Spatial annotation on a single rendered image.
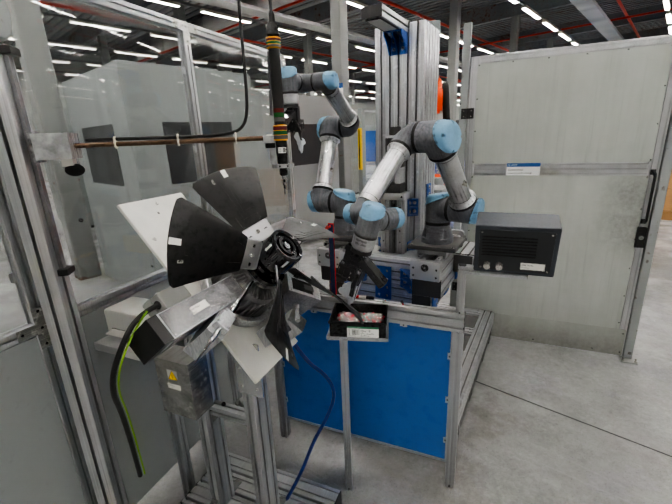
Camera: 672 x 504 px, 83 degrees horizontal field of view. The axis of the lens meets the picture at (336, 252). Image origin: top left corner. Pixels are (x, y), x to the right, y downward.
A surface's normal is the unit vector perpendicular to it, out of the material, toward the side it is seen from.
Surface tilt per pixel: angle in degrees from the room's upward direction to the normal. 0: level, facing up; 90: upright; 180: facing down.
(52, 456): 90
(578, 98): 91
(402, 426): 90
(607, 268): 90
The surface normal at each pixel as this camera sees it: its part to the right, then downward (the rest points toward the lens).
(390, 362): -0.39, 0.28
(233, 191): 0.18, -0.41
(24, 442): 0.92, 0.07
